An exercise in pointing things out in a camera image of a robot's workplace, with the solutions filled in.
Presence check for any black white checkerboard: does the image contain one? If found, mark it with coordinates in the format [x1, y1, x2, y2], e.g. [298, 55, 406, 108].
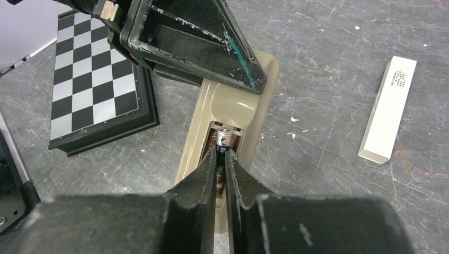
[48, 11, 160, 156]

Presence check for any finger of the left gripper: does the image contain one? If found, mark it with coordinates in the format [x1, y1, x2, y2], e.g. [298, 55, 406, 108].
[121, 1, 267, 95]

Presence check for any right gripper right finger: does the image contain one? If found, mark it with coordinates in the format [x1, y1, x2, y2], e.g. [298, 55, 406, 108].
[224, 151, 414, 253]

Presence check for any white remote with buttons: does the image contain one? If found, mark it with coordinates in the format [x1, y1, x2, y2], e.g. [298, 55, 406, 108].
[174, 49, 281, 235]

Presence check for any white black remote control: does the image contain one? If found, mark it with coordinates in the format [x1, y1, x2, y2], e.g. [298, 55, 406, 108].
[357, 56, 417, 164]

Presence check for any battery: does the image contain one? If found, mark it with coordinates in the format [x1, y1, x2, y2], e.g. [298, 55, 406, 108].
[215, 127, 232, 197]

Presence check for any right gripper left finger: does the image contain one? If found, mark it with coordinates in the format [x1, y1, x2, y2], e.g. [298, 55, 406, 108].
[1, 150, 217, 253]

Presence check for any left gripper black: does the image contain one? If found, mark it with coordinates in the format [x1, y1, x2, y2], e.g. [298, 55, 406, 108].
[7, 0, 204, 87]

